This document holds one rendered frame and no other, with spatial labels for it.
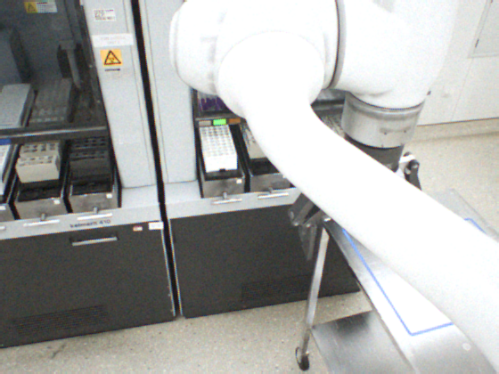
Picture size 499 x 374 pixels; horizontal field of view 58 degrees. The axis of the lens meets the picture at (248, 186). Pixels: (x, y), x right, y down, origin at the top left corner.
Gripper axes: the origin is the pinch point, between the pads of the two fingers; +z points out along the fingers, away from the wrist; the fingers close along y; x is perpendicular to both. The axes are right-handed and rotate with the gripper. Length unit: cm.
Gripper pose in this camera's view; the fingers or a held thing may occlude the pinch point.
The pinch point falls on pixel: (349, 241)
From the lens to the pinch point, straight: 72.0
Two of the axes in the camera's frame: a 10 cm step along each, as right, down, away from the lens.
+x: -1.9, -6.4, 7.5
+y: 9.8, -1.1, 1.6
